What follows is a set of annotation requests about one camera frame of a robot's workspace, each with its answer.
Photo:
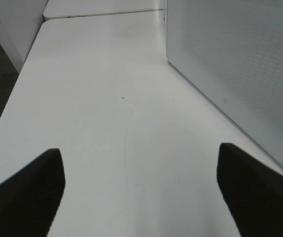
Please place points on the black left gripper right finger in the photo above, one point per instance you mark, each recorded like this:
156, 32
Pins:
252, 191

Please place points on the white microwave door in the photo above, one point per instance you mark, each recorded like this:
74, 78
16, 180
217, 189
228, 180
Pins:
232, 50

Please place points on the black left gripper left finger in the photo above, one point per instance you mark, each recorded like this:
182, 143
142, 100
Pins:
30, 198

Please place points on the white adjacent table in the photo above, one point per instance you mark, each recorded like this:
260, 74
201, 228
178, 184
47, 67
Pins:
57, 9

